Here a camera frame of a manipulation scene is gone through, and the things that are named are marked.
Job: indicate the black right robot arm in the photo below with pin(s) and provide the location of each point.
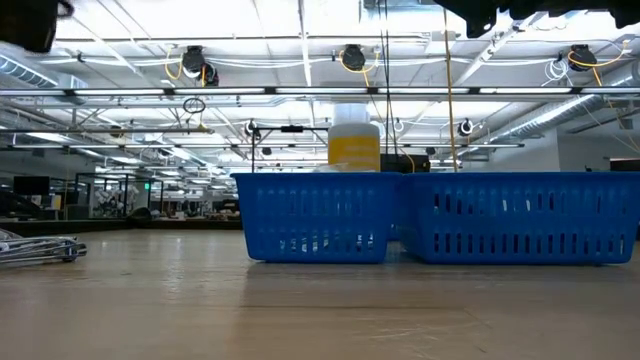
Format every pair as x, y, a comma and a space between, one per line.
625, 12

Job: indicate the black computer monitor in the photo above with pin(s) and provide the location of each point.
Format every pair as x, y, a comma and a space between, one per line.
30, 185

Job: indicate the black box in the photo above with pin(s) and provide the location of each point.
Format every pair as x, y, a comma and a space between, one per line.
400, 164

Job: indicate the long ceiling light bar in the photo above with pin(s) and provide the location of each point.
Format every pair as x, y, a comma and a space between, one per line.
320, 90

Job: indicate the yellow wipes canister white lid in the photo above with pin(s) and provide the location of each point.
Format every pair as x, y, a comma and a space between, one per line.
353, 150

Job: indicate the black screen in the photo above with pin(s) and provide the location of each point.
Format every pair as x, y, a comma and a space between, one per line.
625, 165

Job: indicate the wide blue plastic basket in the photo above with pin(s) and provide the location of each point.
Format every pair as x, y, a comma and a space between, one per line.
520, 220

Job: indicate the black thin metal stand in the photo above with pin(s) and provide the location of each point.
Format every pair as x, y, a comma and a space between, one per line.
292, 128

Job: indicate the narrow blue plastic basket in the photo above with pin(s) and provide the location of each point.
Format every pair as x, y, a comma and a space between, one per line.
315, 215

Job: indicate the ribbed ventilation duct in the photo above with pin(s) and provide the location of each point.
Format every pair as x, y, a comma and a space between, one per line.
25, 70

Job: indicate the silver ventilation duct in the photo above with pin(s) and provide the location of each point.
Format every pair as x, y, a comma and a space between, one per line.
560, 112

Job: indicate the black framed glass enclosure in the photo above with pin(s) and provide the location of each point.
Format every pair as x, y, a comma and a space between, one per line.
125, 192

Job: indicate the black aluminium table frame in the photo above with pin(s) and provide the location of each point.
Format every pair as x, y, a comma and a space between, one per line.
125, 225

